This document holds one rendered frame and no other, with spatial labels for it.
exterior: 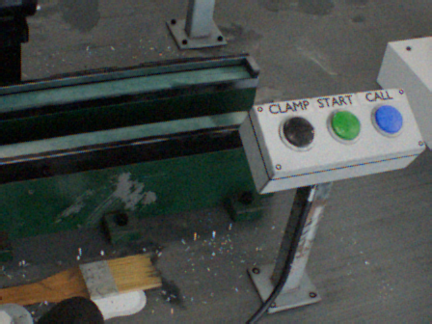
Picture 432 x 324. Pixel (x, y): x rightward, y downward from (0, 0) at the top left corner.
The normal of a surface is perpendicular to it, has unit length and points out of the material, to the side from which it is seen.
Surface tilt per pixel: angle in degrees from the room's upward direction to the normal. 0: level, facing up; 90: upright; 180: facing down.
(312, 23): 0
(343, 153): 24
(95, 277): 0
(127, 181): 90
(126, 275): 2
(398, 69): 90
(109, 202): 90
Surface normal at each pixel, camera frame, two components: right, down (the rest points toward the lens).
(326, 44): 0.13, -0.73
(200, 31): 0.34, 0.67
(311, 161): 0.25, -0.40
